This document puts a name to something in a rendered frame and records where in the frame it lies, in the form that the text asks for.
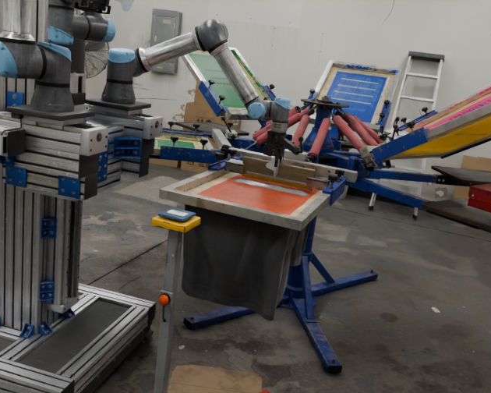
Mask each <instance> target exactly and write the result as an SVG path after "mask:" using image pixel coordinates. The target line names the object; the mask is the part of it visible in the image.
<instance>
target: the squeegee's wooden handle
mask: <svg viewBox="0 0 491 393"><path fill-rule="evenodd" d="M269 162H271V161H267V160H263V159H259V158H251V157H247V156H245V157H244V158H243V164H244V166H245V167H244V172H247V171H249V172H256V173H260V174H264V175H271V176H274V171H273V170H270V169H269V168H267V167H266V164H267V163H269ZM275 177H279V178H283V179H290V180H295V181H299V182H306V184H307V177H312V178H315V177H316V170H315V169H311V168H303V167H299V166H294V165H287V164H283V163H279V166H278V173H277V175H276V176H275Z"/></svg>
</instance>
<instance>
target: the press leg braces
mask: <svg viewBox="0 0 491 393"><path fill-rule="evenodd" d="M300 262H301V269H302V284H303V292H304V300H305V311H306V312H305V313H302V316H303V318H304V320H305V321H306V323H317V321H316V318H315V317H314V316H313V299H312V291H311V283H310V276H309V263H308V257H307V256H302V259H301V261H300ZM311 263H312V264H313V265H314V267H315V268H316V269H317V270H318V272H319V273H320V274H321V275H322V276H323V278H324V279H325V281H322V283H324V284H325V285H327V286H332V285H337V284H339V282H337V281H335V280H334V279H332V277H331V276H330V274H329V273H328V272H327V270H326V269H325V267H324V266H323V265H322V264H321V263H320V261H319V260H318V259H317V257H316V256H315V254H314V253H313V257H312V260H311Z"/></svg>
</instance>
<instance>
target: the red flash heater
mask: <svg viewBox="0 0 491 393"><path fill-rule="evenodd" d="M468 197H469V199H468V206H470V207H474V208H477V209H480V210H483V211H487V212H490V213H491V183H489V184H482V185H475V186H470V188H469V192H468Z"/></svg>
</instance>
